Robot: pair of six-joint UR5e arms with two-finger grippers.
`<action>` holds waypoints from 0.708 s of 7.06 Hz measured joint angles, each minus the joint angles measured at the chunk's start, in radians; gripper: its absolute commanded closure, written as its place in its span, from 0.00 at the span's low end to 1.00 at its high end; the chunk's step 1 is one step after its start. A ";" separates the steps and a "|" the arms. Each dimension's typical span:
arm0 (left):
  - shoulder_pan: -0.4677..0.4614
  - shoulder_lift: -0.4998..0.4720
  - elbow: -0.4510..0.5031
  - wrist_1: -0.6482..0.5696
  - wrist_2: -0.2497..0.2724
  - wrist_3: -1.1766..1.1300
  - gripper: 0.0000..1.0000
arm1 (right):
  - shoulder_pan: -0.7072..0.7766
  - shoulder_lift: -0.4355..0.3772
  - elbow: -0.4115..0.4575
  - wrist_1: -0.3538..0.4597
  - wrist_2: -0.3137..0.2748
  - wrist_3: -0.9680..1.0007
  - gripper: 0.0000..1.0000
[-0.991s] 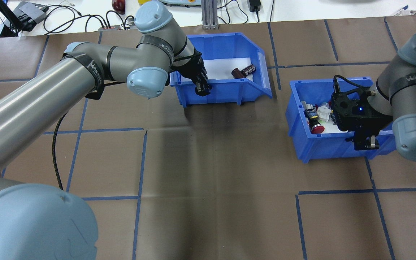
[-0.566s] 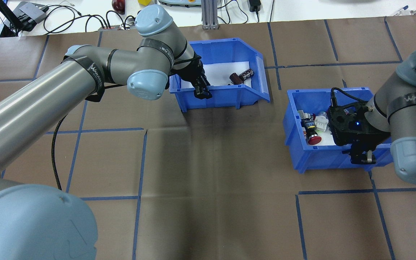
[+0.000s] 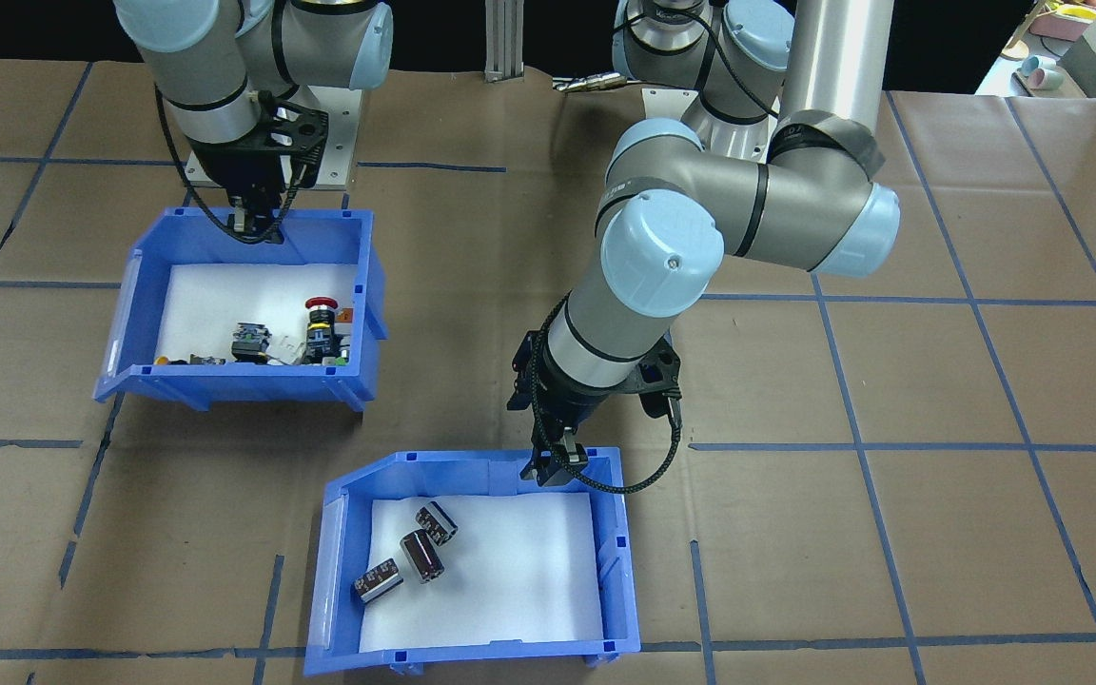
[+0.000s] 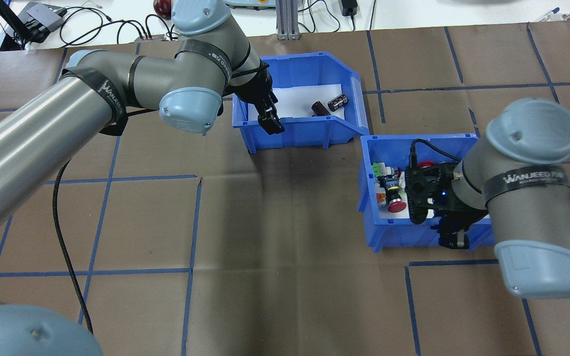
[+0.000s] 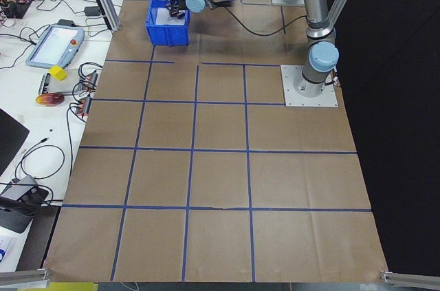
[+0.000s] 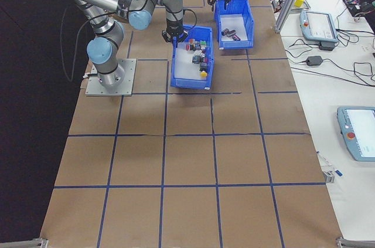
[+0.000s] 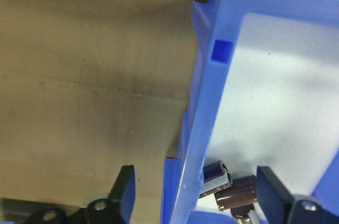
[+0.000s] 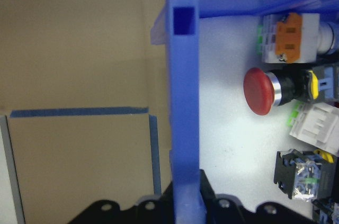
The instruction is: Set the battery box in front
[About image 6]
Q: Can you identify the blue capacitor storage bin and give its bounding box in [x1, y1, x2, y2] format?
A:
[213, 0, 255, 52]

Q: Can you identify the blue push-button storage bin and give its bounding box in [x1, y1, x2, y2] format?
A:
[169, 25, 217, 91]

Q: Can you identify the small grey box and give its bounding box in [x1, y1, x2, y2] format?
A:
[322, 170, 336, 185]

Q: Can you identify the white liner of capacitor bin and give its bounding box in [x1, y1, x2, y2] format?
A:
[220, 15, 249, 43]

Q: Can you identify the white liner of push-button bin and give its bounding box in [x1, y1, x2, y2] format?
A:
[175, 44, 210, 80]

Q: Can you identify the light blue teach pendant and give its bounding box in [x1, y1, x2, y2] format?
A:
[299, 9, 340, 45]
[336, 106, 375, 162]

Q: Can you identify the black power adapter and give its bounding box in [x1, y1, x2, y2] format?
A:
[306, 56, 324, 67]
[318, 41, 335, 52]

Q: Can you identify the white pen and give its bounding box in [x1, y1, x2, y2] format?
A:
[316, 150, 335, 170]

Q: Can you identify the aluminium profile bar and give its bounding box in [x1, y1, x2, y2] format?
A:
[335, 236, 375, 248]
[0, 237, 49, 248]

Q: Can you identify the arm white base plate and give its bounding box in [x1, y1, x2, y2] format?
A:
[84, 58, 138, 97]

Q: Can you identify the circuit board with coloured wires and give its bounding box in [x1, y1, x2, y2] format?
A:
[342, 0, 370, 18]

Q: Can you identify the long black desk cable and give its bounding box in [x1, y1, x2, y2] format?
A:
[288, 66, 375, 87]

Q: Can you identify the black frame cover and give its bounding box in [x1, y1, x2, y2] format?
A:
[0, 0, 97, 243]

